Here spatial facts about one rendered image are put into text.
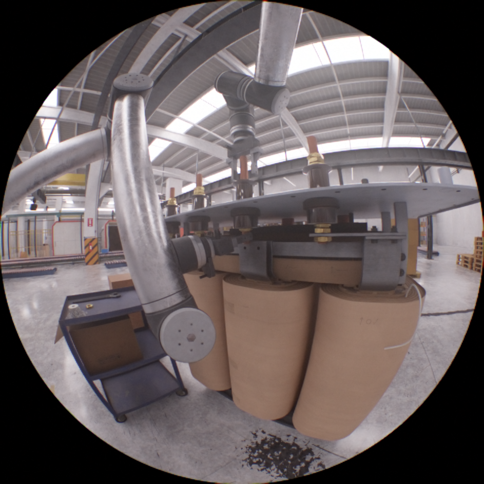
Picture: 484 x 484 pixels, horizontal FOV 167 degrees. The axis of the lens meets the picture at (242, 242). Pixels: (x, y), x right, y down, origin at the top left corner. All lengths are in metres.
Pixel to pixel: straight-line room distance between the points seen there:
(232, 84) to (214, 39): 3.15
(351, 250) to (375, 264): 0.10
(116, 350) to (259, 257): 0.97
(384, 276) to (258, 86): 0.66
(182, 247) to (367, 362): 0.67
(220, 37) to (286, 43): 3.23
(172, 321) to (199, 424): 1.19
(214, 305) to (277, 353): 0.41
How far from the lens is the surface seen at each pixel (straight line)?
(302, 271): 0.64
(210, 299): 0.86
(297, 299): 0.59
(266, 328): 0.63
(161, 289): 0.29
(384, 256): 0.52
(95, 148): 0.75
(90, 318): 0.97
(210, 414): 1.45
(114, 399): 1.57
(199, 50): 3.90
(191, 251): 0.46
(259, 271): 0.60
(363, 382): 0.70
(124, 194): 0.34
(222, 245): 0.48
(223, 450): 1.32
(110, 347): 1.12
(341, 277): 0.62
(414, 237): 5.45
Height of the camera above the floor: 1.26
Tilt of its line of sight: 2 degrees down
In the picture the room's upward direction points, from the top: 2 degrees counter-clockwise
